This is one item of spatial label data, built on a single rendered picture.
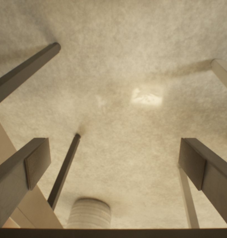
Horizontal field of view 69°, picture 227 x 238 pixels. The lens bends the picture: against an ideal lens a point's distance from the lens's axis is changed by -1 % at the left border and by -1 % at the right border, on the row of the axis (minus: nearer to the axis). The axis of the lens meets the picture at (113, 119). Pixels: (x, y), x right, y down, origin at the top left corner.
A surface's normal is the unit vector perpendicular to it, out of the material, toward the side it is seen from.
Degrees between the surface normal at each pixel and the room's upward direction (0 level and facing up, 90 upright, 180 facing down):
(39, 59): 90
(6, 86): 90
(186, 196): 90
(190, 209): 90
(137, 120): 0
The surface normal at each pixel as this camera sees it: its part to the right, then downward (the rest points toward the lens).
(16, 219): 0.99, 0.04
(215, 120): -0.11, 0.62
